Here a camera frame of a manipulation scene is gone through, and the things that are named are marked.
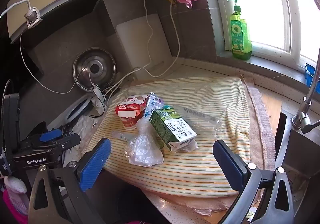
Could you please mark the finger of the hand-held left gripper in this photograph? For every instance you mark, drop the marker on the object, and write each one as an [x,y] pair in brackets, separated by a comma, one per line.
[51,135]

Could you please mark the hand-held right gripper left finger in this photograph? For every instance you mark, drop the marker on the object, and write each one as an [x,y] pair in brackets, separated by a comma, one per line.
[96,161]

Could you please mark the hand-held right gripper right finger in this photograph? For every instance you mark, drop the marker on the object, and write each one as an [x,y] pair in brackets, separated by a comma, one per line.
[230,164]

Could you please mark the clear toothbrush case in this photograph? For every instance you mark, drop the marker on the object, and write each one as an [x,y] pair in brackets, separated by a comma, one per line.
[120,135]

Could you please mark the clear plastic bottle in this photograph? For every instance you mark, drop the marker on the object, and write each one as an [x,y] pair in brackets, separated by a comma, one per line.
[207,121]

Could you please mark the translucent white plastic bag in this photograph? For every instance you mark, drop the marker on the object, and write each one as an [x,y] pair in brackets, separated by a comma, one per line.
[145,149]

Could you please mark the red yogurt cup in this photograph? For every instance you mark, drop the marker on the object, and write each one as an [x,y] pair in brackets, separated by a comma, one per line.
[130,121]

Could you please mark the green milk carton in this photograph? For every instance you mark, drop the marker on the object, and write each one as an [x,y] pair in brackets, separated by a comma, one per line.
[172,129]

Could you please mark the red instant noodle cup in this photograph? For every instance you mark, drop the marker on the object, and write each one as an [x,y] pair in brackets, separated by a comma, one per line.
[136,100]

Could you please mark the silver blue toothpaste tube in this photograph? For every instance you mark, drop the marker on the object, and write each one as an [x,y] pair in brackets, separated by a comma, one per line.
[153,101]

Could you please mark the person's left forearm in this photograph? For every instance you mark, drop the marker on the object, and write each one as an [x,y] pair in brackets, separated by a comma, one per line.
[10,214]

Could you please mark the person's left hand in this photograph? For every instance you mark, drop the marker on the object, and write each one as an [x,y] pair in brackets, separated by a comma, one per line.
[15,184]

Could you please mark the crumpled white plastic wrap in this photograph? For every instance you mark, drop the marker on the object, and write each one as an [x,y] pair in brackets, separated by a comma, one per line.
[85,126]

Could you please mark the white round appliance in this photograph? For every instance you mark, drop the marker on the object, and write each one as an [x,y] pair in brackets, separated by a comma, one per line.
[77,111]

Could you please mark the crumpled white tissue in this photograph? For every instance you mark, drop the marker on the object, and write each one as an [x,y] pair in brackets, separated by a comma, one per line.
[191,146]

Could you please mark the white charger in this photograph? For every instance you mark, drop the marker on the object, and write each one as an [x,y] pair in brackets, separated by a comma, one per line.
[97,94]

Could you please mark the steel sink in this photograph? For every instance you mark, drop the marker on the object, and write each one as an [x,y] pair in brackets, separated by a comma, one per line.
[300,154]

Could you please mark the striped cloth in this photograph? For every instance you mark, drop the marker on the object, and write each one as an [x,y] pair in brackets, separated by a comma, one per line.
[212,94]

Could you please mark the steel pot lid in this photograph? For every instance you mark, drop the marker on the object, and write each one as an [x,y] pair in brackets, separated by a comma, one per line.
[82,64]

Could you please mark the chrome faucet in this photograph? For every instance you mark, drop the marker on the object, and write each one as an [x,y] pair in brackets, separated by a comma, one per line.
[300,116]

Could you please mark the blue plastic container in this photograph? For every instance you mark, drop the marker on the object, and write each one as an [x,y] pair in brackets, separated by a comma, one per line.
[310,73]

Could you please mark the white cutting board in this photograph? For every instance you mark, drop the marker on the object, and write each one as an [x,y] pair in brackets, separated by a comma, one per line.
[135,46]

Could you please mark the green dish soap bottle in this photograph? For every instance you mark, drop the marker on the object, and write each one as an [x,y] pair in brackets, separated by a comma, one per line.
[238,39]

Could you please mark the white window frame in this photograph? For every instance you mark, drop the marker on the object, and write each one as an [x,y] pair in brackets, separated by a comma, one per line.
[295,51]

